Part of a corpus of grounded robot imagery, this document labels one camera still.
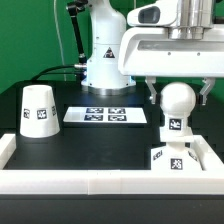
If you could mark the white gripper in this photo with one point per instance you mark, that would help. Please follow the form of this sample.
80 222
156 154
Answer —
149 52

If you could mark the white lamp bulb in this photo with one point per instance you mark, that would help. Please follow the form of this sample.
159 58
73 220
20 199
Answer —
177 102

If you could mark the white lamp base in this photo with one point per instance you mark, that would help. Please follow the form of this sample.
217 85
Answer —
174 155

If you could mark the white lamp shade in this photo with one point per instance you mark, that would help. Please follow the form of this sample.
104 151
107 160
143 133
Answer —
38 112

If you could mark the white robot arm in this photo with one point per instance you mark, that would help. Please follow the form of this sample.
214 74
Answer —
194 17

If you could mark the white marker plate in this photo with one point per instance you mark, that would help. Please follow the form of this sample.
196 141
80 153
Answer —
128 115

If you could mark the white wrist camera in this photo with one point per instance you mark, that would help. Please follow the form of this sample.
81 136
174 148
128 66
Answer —
162 13

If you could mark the white U-shaped wall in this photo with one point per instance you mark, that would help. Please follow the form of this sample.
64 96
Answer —
210 180

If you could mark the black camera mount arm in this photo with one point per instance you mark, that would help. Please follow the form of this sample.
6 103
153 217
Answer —
74 8

